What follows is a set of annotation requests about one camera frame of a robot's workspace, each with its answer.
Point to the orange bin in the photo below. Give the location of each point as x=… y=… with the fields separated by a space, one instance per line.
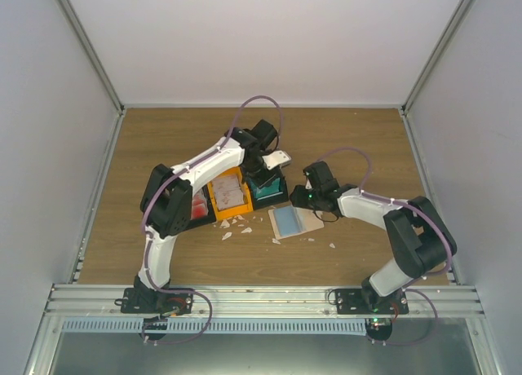
x=238 y=210

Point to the black bin right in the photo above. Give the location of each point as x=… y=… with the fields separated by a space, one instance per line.
x=270 y=201

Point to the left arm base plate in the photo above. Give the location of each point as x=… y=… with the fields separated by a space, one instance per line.
x=149 y=301

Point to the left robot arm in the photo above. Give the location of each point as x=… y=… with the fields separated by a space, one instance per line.
x=167 y=200

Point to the black bin left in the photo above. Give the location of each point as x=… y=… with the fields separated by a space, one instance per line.
x=210 y=218

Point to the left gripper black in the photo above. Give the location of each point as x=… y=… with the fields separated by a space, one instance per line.
x=262 y=181

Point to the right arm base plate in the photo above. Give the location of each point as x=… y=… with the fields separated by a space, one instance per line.
x=351 y=301

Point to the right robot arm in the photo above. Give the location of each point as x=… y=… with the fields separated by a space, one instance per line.
x=420 y=241

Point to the white pink card stack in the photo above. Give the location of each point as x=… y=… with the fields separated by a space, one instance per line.
x=228 y=192

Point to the red white card stack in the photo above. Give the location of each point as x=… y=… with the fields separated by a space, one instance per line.
x=199 y=207

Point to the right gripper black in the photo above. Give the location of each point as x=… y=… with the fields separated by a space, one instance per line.
x=298 y=199

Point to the grey slotted cable duct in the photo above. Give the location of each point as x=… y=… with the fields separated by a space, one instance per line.
x=217 y=326

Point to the beige card holder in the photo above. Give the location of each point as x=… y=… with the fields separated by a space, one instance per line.
x=290 y=221

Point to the black bin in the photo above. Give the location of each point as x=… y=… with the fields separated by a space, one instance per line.
x=210 y=218
x=270 y=201

